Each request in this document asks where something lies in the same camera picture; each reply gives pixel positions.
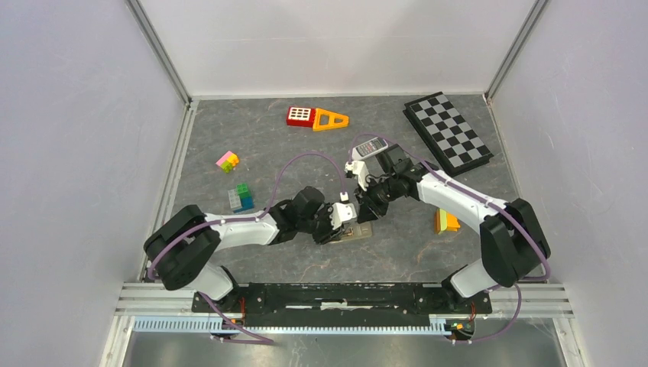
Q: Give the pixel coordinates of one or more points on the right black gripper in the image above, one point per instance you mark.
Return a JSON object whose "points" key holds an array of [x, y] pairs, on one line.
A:
{"points": [[369, 209]]}

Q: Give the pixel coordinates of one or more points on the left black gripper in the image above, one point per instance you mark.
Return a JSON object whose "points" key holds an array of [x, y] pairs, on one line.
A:
{"points": [[328, 233]]}

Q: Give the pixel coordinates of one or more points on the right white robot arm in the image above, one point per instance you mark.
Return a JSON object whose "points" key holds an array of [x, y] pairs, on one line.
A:
{"points": [[512, 242]]}

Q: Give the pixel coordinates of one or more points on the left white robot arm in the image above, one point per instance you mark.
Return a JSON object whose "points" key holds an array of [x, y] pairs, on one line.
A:
{"points": [[182, 251]]}

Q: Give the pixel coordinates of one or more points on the white remote control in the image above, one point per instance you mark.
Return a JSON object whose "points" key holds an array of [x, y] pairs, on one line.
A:
{"points": [[369, 149]]}

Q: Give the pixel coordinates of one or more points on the orange yellow block stack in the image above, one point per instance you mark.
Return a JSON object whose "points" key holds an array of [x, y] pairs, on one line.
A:
{"points": [[445, 222]]}

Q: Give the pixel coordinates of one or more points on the green blue grey blocks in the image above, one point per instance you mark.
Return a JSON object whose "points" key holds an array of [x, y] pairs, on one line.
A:
{"points": [[240, 198]]}

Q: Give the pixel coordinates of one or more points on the orange triangular toy block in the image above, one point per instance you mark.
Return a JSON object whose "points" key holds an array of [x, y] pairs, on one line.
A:
{"points": [[326, 120]]}

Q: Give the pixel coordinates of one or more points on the black grey chessboard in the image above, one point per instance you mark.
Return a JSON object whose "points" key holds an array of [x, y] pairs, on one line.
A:
{"points": [[453, 142]]}

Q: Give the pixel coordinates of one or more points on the red white window block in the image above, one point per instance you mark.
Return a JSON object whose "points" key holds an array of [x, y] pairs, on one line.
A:
{"points": [[300, 116]]}

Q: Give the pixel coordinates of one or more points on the pink yellow green blocks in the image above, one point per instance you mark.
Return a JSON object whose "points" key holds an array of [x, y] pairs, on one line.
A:
{"points": [[228, 161]]}

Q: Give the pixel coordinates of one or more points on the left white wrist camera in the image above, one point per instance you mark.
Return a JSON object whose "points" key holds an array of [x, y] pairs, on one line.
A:
{"points": [[343, 211]]}

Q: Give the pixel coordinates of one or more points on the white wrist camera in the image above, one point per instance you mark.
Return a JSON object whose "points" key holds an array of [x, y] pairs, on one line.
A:
{"points": [[343, 211], [359, 171]]}

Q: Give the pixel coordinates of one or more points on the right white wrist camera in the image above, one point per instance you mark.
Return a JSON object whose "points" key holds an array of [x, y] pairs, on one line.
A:
{"points": [[359, 171]]}

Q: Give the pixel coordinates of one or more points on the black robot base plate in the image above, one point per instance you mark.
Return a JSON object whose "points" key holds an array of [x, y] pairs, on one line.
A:
{"points": [[348, 304]]}

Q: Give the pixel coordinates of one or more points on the white slotted cable duct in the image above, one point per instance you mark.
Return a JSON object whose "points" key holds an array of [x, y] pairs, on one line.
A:
{"points": [[215, 325]]}

